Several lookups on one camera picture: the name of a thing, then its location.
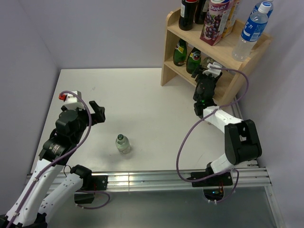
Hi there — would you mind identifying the green glass bottle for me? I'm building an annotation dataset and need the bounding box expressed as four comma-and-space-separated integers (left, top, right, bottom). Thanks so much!
186, 47, 201, 74
173, 38, 187, 67

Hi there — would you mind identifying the clear glass bottle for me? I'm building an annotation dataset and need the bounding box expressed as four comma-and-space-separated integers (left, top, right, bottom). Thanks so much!
201, 57, 215, 68
115, 134, 131, 154

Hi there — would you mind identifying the cola glass bottle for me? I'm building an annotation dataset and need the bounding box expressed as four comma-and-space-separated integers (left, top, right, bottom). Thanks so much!
179, 0, 198, 31
194, 0, 210, 24

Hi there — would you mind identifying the purple juice carton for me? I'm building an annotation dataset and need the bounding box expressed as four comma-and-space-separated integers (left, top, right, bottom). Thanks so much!
200, 0, 234, 46

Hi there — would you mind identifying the orange juice carton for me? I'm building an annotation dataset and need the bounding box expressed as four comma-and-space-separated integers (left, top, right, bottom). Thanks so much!
222, 0, 243, 38

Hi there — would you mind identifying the blue-cap water bottle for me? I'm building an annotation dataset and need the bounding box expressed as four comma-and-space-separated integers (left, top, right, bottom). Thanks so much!
251, 0, 274, 19
232, 0, 273, 62

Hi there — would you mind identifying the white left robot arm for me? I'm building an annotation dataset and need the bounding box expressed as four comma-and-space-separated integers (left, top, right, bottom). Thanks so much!
0, 101, 105, 228

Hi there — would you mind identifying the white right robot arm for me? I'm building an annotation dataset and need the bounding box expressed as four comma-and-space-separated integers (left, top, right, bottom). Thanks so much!
190, 63, 262, 187

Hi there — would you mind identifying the wooden shelf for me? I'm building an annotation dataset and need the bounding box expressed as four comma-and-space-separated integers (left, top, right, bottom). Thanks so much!
161, 8, 273, 105

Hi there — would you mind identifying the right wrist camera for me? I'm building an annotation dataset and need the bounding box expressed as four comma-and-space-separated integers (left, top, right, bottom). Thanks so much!
203, 62, 222, 78

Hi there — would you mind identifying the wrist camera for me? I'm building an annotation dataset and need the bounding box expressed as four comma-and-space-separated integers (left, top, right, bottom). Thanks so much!
203, 62, 222, 78
58, 93, 85, 110

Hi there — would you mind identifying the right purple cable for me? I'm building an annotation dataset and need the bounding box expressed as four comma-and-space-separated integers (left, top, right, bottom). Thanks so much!
176, 67, 250, 203

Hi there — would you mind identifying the purple cable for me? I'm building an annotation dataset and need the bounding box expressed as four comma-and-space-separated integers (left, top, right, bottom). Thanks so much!
4, 90, 111, 228
176, 67, 250, 203

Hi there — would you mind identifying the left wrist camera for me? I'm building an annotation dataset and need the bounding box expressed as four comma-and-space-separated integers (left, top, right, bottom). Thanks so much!
58, 93, 85, 110

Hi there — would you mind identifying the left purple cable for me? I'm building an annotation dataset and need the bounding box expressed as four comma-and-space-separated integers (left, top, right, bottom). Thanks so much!
4, 90, 111, 228

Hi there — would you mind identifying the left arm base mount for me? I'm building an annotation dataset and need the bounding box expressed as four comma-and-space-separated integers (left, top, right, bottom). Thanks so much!
74, 175, 110, 206

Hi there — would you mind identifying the aluminium mounting rail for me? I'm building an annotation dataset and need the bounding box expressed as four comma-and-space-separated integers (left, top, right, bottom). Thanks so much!
26, 99, 273, 194

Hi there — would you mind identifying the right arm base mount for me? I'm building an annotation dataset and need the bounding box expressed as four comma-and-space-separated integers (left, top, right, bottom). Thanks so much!
191, 172, 233, 202

